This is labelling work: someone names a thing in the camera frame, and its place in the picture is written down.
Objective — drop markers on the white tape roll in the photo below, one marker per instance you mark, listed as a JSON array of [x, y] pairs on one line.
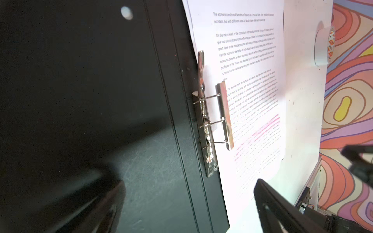
[[324, 46]]

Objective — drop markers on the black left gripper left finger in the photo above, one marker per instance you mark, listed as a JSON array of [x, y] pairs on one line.
[[101, 216]]

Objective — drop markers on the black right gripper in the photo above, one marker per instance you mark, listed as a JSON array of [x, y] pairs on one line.
[[359, 167]]

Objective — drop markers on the blue file folder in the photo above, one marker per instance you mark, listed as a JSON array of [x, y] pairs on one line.
[[98, 91]]

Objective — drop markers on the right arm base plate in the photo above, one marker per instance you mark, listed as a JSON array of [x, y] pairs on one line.
[[330, 223]]

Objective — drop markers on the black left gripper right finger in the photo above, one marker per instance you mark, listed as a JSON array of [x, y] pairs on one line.
[[276, 213]]

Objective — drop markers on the printed paper files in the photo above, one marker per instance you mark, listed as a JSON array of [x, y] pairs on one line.
[[244, 78]]

